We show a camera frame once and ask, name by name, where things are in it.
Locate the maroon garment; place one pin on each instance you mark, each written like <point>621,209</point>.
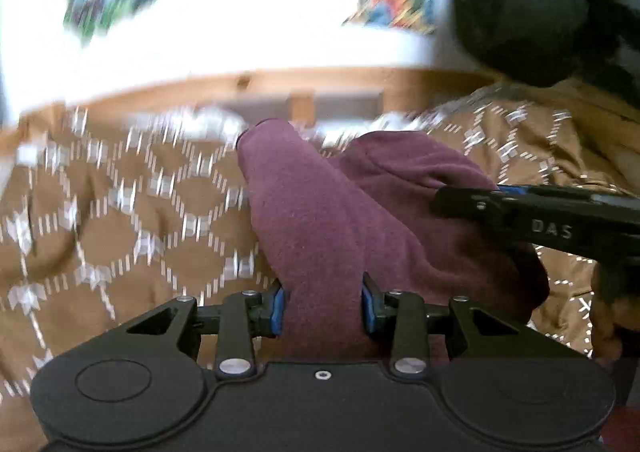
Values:
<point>325,212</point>

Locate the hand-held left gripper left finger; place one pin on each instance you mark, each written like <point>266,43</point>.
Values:
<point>277,312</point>

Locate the dark cloth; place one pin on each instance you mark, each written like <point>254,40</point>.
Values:
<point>540,2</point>

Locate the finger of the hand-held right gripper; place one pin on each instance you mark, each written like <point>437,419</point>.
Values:
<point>465,204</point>

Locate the wooden bed frame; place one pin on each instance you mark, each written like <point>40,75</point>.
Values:
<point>350,80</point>

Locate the brown printed blanket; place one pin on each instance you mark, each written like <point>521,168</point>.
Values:
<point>100,232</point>

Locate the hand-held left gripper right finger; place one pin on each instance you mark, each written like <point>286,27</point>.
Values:
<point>370,307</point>

